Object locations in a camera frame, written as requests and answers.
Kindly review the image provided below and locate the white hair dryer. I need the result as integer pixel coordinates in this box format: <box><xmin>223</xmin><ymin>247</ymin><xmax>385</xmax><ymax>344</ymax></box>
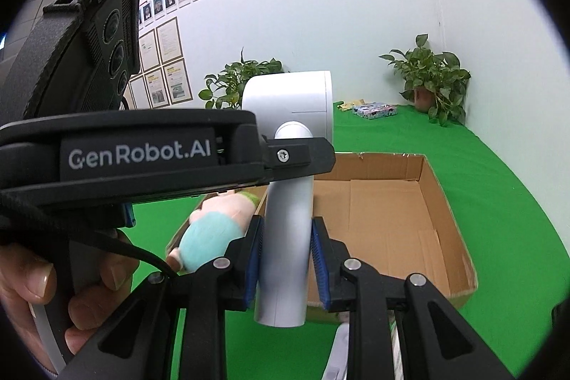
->
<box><xmin>242</xmin><ymin>71</ymin><xmax>333</xmax><ymax>328</ymax></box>

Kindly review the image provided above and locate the person's left hand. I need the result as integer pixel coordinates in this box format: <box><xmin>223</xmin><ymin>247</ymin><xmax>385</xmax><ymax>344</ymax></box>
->
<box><xmin>0</xmin><ymin>228</ymin><xmax>140</xmax><ymax>374</ymax></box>

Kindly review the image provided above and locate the white hair dryer nozzle pack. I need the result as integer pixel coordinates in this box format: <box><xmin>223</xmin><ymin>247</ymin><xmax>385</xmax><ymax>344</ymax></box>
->
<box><xmin>322</xmin><ymin>312</ymin><xmax>404</xmax><ymax>380</ymax></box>

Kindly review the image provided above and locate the green tablecloth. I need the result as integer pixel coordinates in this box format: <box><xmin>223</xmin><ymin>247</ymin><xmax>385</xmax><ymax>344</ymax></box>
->
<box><xmin>226</xmin><ymin>106</ymin><xmax>569</xmax><ymax>379</ymax></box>

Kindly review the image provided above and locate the pink and teal plush toy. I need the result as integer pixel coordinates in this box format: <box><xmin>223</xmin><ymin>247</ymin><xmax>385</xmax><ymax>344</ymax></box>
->
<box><xmin>166</xmin><ymin>190</ymin><xmax>260</xmax><ymax>273</ymax></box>

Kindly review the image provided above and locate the left potted green plant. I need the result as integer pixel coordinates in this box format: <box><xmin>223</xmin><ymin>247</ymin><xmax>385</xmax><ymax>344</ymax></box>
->
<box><xmin>198</xmin><ymin>51</ymin><xmax>285</xmax><ymax>109</ymax></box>

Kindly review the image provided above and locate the potted green plant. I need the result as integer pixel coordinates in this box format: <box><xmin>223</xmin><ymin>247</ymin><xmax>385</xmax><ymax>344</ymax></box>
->
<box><xmin>198</xmin><ymin>51</ymin><xmax>285</xmax><ymax>109</ymax></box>
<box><xmin>379</xmin><ymin>34</ymin><xmax>471</xmax><ymax>126</ymax></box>

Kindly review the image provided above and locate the colourful tissue pack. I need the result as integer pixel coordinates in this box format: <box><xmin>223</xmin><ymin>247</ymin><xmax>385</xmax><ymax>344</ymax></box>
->
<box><xmin>353</xmin><ymin>102</ymin><xmax>397</xmax><ymax>120</ymax></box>

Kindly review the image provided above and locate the right potted green plant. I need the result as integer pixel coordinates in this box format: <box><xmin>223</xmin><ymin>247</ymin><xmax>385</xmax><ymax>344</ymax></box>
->
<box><xmin>379</xmin><ymin>34</ymin><xmax>471</xmax><ymax>126</ymax></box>

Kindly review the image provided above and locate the black cable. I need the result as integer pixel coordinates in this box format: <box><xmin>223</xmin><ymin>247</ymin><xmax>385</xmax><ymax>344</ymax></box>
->
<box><xmin>79</xmin><ymin>228</ymin><xmax>180</xmax><ymax>281</ymax></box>

